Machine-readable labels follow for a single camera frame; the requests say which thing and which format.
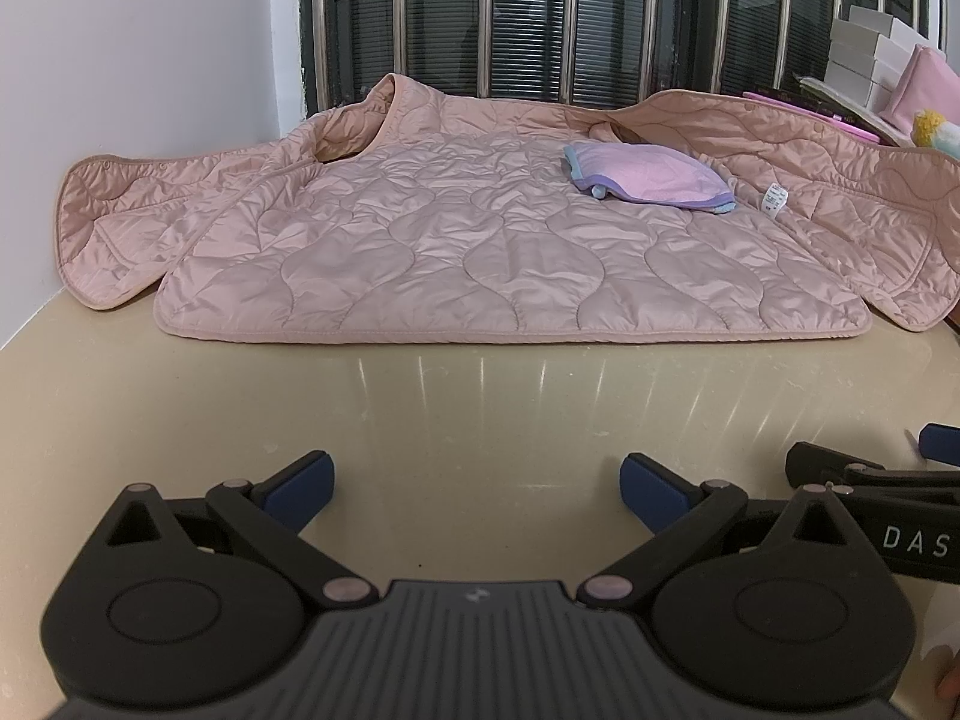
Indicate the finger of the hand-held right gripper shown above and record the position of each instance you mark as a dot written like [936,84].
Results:
[945,444]
[825,465]

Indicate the pink quilted jacket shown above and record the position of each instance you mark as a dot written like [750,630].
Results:
[450,255]

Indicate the pink cushion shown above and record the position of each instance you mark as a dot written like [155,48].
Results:
[926,86]

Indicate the dark window blinds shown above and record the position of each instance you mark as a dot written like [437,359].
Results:
[442,15]

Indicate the stack of white boxes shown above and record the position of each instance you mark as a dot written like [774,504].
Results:
[855,52]

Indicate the yellow plush toy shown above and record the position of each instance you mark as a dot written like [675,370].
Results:
[930,131]

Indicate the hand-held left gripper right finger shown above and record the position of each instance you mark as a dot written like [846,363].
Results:
[652,491]

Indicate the pink and blue garment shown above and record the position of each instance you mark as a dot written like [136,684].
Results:
[652,176]

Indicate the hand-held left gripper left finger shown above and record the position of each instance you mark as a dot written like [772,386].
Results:
[300,491]

